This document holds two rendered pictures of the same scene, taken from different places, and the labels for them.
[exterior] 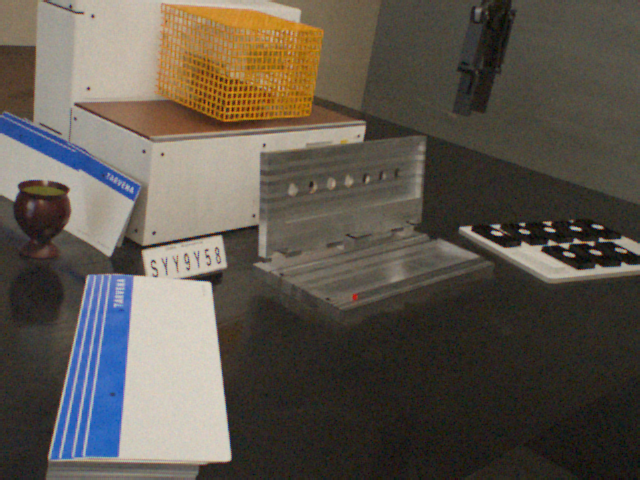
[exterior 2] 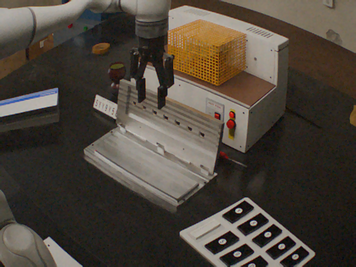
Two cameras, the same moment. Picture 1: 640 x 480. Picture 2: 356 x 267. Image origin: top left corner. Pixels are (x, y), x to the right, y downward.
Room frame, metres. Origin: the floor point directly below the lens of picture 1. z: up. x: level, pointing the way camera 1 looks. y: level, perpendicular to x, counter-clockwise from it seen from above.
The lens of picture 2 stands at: (1.60, -1.34, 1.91)
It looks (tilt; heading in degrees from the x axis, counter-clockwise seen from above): 36 degrees down; 90
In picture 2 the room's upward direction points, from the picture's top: straight up
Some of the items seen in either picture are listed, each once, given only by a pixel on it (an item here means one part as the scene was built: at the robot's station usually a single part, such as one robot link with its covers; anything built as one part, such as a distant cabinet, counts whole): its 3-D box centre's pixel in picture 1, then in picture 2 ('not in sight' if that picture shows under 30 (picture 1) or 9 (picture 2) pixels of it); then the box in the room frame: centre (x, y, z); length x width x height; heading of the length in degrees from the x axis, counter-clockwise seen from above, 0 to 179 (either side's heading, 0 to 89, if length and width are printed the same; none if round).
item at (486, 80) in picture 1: (482, 91); (161, 96); (1.54, -0.23, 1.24); 0.03 x 0.01 x 0.07; 60
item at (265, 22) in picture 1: (238, 61); (208, 48); (1.70, 0.21, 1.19); 0.23 x 0.20 x 0.17; 141
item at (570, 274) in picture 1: (569, 248); (251, 247); (1.82, -0.53, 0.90); 0.40 x 0.27 x 0.01; 126
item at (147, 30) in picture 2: not in sight; (151, 25); (1.52, -0.22, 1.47); 0.09 x 0.09 x 0.06
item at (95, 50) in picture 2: not in sight; (100, 48); (1.15, 0.87, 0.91); 0.10 x 0.10 x 0.02
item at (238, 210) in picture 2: (495, 236); (238, 212); (1.78, -0.36, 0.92); 0.10 x 0.05 x 0.01; 40
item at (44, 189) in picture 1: (42, 220); (117, 75); (1.31, 0.44, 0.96); 0.09 x 0.09 x 0.11
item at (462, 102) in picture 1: (465, 93); (141, 90); (1.49, -0.20, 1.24); 0.03 x 0.01 x 0.07; 60
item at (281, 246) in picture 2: (574, 231); (281, 247); (1.91, -0.56, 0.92); 0.10 x 0.05 x 0.01; 33
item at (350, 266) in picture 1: (380, 265); (145, 162); (1.48, -0.11, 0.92); 0.44 x 0.21 x 0.04; 141
